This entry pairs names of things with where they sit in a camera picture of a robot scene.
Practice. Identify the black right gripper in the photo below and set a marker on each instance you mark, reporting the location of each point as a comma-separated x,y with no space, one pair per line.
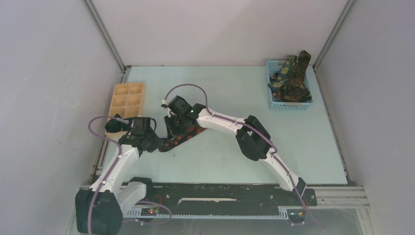
172,131

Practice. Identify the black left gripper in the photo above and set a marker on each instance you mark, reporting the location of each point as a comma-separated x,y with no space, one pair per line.
156,143

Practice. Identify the black orange-flower tie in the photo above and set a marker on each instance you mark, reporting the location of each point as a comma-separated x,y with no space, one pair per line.
173,141

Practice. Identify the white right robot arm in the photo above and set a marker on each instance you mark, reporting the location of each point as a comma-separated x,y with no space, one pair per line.
255,144

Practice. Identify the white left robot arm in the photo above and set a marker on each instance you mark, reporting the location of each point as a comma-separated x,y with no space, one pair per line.
100,209

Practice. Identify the rolled dark green tie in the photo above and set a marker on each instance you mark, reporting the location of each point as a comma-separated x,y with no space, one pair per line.
126,124

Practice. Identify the wooden compartment organizer box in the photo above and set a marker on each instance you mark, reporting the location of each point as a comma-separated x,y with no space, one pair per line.
128,100

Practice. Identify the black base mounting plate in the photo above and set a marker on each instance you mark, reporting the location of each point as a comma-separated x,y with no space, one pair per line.
234,198

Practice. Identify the navy yellow-flower tie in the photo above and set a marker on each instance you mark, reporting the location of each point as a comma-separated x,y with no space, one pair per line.
278,77

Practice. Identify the light blue plastic basket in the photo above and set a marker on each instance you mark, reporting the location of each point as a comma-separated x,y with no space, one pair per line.
278,105

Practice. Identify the dark gold-patterned tie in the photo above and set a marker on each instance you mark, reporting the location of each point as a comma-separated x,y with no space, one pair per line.
295,89

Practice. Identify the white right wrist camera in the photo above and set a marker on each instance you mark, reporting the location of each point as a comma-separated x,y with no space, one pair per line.
164,104

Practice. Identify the light blue cable duct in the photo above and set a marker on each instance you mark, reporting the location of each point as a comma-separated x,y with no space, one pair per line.
151,213

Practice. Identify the aluminium frame rail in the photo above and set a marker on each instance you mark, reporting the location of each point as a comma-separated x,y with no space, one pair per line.
341,197

